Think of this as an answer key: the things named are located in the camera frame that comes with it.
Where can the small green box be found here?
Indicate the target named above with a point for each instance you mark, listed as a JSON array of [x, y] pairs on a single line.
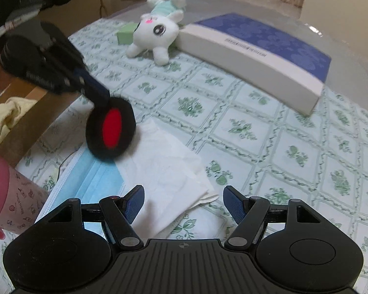
[[124, 35]]

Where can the black and red earmuff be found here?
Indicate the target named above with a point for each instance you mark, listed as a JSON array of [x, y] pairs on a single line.
[[112, 128]]

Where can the white bunny plush toy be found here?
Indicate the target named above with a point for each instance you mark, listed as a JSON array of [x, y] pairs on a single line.
[[153, 33]]

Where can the pink lidded cup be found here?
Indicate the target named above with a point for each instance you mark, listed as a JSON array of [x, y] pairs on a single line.
[[12, 196]]

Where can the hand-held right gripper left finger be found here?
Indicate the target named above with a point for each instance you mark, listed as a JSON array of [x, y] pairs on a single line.
[[135, 203]]

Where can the yellow towel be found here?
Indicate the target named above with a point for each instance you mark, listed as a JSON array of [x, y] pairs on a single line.
[[9, 113]]

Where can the blue and white flat box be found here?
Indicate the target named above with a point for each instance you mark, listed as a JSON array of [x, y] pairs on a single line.
[[263, 43]]

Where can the brown cardboard box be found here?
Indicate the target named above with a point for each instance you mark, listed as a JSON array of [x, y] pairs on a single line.
[[33, 122]]

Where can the blue face mask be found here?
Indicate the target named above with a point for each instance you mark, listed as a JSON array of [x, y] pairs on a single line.
[[86, 180]]

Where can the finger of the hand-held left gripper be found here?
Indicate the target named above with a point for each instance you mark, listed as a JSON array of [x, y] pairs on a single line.
[[76, 81], [95, 86]]

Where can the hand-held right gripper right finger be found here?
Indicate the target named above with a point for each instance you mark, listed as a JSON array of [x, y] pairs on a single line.
[[233, 205]]

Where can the white tissue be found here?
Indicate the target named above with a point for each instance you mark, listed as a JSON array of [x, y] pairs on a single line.
[[165, 165]]

